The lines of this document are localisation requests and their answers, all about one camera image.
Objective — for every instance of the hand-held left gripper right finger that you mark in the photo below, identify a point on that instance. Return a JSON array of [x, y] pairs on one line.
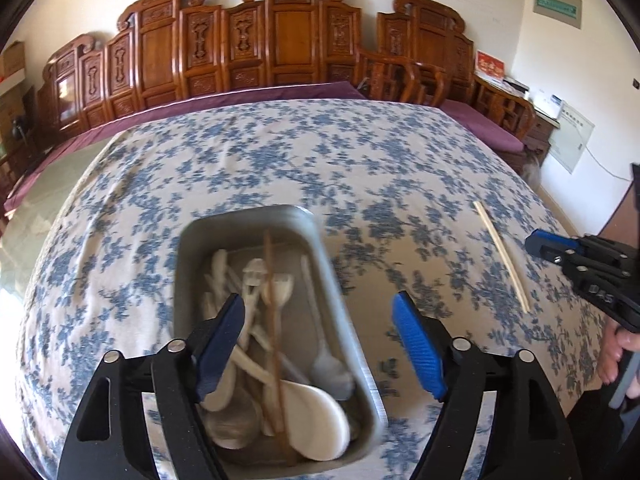
[[417, 345]]

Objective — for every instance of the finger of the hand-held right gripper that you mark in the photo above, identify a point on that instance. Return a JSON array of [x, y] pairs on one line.
[[542, 244]]

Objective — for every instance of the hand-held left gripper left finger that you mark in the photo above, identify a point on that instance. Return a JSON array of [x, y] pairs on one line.
[[222, 345]]

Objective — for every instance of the light bamboo chopstick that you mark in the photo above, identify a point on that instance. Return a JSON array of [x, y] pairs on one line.
[[502, 257]]

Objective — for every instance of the brown wooden chopstick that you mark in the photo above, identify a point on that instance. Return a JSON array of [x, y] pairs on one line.
[[274, 340]]

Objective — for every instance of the silver metal spoon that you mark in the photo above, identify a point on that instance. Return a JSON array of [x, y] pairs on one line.
[[235, 422]]

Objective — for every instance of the small white ceramic spoon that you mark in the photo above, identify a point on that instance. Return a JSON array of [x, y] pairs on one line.
[[282, 287]]

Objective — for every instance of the grey metal tray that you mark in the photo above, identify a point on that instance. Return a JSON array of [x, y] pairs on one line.
[[345, 300]]

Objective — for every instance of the white rice paddle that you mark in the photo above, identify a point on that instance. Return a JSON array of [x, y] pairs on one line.
[[317, 417]]

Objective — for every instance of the person's right hand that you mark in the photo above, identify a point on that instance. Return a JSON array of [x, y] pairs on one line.
[[611, 360]]

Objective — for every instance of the stack of papers and boxes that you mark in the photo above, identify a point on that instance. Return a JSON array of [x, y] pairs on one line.
[[537, 97]]

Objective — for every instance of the blue floral tablecloth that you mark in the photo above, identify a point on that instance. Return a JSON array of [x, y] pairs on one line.
[[300, 160]]

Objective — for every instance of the carved wooden armchair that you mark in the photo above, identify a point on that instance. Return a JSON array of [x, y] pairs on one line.
[[400, 77]]

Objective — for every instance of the small carved wooden screen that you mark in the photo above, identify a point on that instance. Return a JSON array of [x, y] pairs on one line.
[[430, 40]]

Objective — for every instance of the white wall panel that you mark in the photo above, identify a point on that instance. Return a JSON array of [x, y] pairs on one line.
[[572, 142]]

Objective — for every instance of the green wall sign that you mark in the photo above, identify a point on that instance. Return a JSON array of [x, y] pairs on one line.
[[557, 7]]

